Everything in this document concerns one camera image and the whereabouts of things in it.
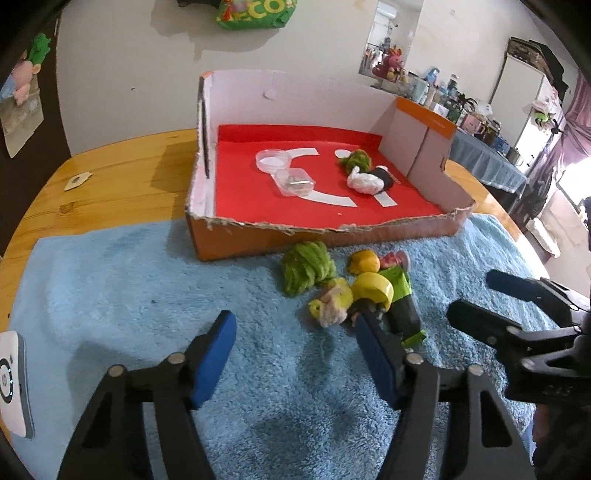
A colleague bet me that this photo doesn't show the green and black packet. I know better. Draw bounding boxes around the green and black packet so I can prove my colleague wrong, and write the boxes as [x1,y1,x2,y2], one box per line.
[380,266,427,349]

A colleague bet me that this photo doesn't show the yellow hat doll figure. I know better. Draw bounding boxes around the yellow hat doll figure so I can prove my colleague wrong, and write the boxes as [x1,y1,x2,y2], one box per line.
[346,272,394,328]

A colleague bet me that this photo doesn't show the yellow green small plush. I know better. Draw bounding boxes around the yellow green small plush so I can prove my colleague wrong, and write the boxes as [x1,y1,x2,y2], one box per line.
[308,277,353,328]

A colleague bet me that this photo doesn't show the pink small toy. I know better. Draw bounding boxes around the pink small toy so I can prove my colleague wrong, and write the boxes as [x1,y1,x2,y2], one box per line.
[380,250,411,272]

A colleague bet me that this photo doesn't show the yellow small toy figure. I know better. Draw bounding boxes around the yellow small toy figure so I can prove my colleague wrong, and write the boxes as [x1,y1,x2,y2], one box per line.
[346,249,381,275]

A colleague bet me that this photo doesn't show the green fuzzy scrunchie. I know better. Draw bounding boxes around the green fuzzy scrunchie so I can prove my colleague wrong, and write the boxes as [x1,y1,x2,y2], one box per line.
[339,149,372,175]
[280,241,337,297]

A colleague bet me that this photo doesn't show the black and white sock roll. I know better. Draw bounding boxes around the black and white sock roll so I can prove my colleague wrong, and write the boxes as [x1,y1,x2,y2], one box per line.
[346,165,401,196]

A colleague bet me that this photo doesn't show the small clear plastic container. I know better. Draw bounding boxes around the small clear plastic container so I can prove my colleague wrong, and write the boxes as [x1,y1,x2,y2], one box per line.
[273,168,315,197]

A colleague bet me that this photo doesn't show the blue fluffy towel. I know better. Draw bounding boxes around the blue fluffy towel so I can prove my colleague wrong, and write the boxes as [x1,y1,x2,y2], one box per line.
[8,214,551,480]

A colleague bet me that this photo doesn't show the cluttered dresser with dark cloth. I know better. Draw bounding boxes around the cluttered dresser with dark cloth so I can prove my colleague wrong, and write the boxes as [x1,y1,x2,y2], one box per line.
[370,63,527,199]

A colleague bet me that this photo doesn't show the white electronic device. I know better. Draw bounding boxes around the white electronic device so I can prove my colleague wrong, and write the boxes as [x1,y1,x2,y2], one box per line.
[0,331,34,439]

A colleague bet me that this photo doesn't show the white refrigerator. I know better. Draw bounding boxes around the white refrigerator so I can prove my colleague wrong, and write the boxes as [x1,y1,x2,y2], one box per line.
[491,55,564,166]

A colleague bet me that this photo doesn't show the round clear plastic lid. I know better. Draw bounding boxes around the round clear plastic lid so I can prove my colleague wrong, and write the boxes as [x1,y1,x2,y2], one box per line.
[256,149,291,175]

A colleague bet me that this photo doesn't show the white orange cardboard box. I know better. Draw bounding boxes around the white orange cardboard box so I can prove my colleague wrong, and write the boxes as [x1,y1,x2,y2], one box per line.
[185,70,475,261]

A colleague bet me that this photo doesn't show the small wooden flower coaster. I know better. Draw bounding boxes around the small wooden flower coaster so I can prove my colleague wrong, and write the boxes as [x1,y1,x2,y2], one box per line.
[64,171,92,191]

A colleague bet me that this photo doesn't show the pink plush toy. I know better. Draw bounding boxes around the pink plush toy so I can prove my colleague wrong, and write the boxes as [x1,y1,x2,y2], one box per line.
[372,47,404,82]

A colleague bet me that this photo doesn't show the plush toys hanging on door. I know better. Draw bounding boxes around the plush toys hanging on door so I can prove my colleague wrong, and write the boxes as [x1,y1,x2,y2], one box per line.
[1,33,51,158]

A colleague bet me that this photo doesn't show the wall mirror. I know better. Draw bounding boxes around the wall mirror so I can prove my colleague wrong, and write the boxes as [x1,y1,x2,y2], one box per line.
[359,0,424,88]

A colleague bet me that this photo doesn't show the green shopping bag on wall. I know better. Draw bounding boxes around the green shopping bag on wall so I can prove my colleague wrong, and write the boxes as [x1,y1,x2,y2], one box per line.
[216,0,297,31]

